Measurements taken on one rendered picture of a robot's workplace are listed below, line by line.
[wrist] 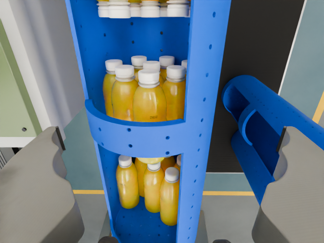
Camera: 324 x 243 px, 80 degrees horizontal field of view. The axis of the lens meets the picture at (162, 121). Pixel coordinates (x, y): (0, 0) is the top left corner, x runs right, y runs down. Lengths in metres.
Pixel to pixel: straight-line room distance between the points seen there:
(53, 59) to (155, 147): 0.33
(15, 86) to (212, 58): 0.35
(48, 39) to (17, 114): 0.18
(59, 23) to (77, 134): 1.49
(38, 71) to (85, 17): 0.14
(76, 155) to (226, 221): 1.91
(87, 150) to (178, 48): 1.67
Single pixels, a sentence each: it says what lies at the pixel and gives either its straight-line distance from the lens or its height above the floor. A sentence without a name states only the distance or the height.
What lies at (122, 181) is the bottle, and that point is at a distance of 0.63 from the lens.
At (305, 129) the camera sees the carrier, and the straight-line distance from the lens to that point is 0.89.
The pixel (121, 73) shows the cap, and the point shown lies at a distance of 0.41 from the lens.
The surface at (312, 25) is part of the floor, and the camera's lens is 1.80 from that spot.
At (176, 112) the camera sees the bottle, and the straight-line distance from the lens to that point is 0.41.
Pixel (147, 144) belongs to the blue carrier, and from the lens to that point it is 0.34.
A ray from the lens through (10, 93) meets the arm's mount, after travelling 0.46.
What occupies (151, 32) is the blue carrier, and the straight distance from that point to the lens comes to 0.55.
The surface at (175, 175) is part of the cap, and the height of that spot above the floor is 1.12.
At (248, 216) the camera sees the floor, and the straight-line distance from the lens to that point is 2.77.
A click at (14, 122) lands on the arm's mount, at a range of 0.49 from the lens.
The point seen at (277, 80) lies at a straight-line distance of 1.61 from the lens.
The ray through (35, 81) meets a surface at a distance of 0.45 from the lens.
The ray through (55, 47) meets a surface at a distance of 0.55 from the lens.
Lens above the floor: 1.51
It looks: 61 degrees down
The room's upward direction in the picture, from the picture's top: 176 degrees counter-clockwise
